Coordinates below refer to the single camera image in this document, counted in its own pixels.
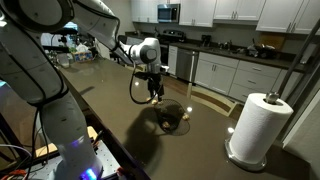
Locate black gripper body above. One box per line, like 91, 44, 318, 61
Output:
146, 73, 165, 93

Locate black wire mesh basket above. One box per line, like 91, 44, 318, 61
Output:
153, 98, 191, 137

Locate stainless steel dishwasher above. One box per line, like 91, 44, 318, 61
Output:
175, 48, 200, 83

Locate black kitchen stove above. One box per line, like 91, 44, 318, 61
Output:
159, 29, 187, 67

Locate striped brown floor rug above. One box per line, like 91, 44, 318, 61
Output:
189, 84, 238, 118

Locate black coffee maker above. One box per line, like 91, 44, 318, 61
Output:
200, 34, 213, 48

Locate stainless steel microwave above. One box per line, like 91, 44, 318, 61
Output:
157, 3, 181, 24

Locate white lower kitchen cabinets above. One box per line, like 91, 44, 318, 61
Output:
167, 44, 311, 103

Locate white kitchen cabinets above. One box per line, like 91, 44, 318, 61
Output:
130, 0, 320, 36
167, 44, 311, 103

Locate tissue box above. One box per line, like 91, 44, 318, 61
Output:
71, 43, 94, 64

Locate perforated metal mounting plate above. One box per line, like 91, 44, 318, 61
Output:
31, 139, 122, 180

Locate dark kitchen countertop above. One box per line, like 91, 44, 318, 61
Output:
124, 30, 313, 74

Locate white paper towel roll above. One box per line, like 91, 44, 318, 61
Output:
228, 92, 295, 165

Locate white upper kitchen cabinets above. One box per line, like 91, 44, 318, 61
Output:
130, 0, 320, 36

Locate silver paper towel holder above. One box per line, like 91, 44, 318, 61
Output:
224, 91, 281, 173

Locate black dish rack with pots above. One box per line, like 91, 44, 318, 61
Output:
246, 38, 278, 60

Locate wooden cutting board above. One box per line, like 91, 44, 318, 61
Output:
258, 32, 287, 52

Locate grey metal stand pole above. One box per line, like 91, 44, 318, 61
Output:
276, 18, 320, 100

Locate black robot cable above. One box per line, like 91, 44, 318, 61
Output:
128, 61, 158, 105

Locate thin white cable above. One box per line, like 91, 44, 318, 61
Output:
0, 143, 33, 162

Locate red cable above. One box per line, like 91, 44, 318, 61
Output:
0, 168, 28, 180

